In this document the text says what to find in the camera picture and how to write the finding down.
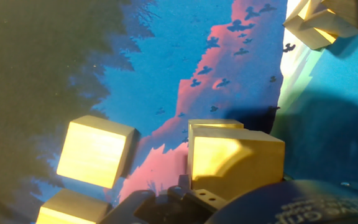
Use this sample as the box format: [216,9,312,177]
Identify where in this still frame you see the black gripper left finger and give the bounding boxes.
[99,174,228,224]

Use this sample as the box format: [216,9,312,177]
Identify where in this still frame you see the large wooden cube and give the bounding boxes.
[56,114,137,190]
[187,119,245,130]
[186,126,286,202]
[35,188,113,224]

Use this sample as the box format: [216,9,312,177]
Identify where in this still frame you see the printed landscape desk mat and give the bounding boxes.
[0,0,358,224]

